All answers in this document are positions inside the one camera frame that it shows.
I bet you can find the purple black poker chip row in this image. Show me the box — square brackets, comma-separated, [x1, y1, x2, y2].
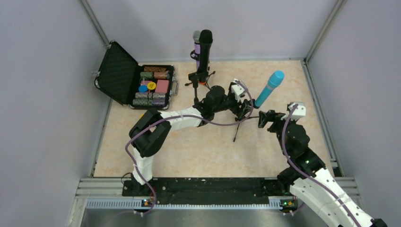
[132, 99, 166, 107]

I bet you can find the turquoise toy microphone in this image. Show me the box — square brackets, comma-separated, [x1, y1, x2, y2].
[254, 70, 285, 108]

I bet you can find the blue round button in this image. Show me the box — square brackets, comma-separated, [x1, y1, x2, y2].
[138, 85, 148, 93]

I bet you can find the black orange-tipped microphone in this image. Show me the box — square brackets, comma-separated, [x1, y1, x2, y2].
[197, 29, 213, 84]

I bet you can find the shock mount tripod stand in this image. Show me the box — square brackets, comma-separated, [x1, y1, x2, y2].
[184, 50, 218, 91]

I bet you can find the round base clip stand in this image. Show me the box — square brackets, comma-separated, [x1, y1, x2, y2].
[188, 71, 209, 104]

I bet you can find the green poker chip row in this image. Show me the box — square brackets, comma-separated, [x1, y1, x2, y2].
[140, 72, 170, 79]

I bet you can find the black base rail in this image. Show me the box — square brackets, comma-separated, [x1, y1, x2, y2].
[122, 177, 296, 206]

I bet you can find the yellow big blind button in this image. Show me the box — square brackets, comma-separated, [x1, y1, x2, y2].
[147, 82, 157, 90]

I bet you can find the orange brown poker chip row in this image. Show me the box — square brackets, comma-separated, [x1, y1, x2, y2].
[144, 66, 168, 72]

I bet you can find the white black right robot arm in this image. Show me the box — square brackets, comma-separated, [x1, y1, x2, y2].
[258, 102, 387, 227]

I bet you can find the purple glitter microphone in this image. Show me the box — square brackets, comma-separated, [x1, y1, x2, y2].
[190, 30, 201, 69]

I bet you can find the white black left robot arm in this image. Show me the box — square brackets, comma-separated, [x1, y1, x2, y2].
[125, 79, 254, 185]

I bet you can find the small black tripod stand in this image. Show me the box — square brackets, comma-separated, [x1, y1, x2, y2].
[233, 107, 258, 142]

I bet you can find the black poker chip case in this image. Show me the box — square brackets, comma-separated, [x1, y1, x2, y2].
[94, 41, 179, 110]

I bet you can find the blue tan poker chip row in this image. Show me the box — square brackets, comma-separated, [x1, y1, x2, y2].
[134, 92, 166, 99]

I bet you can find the red playing card deck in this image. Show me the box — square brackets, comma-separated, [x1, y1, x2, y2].
[155, 79, 170, 94]

